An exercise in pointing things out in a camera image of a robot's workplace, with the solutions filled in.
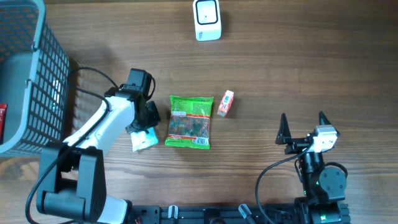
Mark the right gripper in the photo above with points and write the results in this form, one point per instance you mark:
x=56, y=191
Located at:
x=285, y=135

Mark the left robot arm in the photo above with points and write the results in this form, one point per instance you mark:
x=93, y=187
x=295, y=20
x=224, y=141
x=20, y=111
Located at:
x=71, y=181

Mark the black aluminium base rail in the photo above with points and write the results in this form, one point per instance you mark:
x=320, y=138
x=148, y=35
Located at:
x=277, y=213

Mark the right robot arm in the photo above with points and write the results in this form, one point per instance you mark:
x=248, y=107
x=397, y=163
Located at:
x=323, y=183

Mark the light blue white packet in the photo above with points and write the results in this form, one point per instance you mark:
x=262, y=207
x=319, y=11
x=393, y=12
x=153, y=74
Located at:
x=143, y=139

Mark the grey plastic shopping basket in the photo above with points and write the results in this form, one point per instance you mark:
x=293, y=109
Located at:
x=31, y=59

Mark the red snack bar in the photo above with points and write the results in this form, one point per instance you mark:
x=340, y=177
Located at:
x=3, y=109

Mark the small orange white packet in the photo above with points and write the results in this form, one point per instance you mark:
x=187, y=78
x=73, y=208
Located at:
x=225, y=103

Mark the white barcode scanner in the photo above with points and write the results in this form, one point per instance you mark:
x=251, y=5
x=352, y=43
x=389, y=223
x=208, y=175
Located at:
x=207, y=19

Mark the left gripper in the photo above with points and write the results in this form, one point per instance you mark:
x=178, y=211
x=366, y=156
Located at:
x=155, y=120

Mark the white box in basket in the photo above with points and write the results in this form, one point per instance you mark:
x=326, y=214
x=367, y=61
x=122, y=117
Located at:
x=56, y=92

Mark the green candy bag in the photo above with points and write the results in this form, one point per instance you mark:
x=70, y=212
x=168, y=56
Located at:
x=189, y=124

